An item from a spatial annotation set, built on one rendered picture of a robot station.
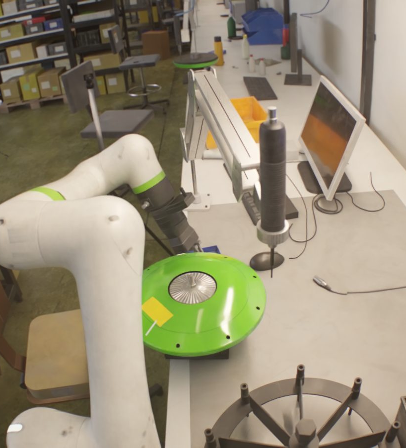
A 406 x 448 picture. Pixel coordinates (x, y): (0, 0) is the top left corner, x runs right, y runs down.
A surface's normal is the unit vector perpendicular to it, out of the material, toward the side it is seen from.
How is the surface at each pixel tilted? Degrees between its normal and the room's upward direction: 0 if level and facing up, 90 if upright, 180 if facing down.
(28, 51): 90
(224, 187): 0
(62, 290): 0
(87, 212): 23
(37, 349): 0
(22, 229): 45
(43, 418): 12
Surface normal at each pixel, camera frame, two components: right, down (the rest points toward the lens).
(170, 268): -0.20, -0.89
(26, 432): -0.15, -0.80
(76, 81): 0.94, -0.01
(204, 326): -0.02, -0.59
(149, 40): -0.51, 0.51
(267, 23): -0.01, 0.55
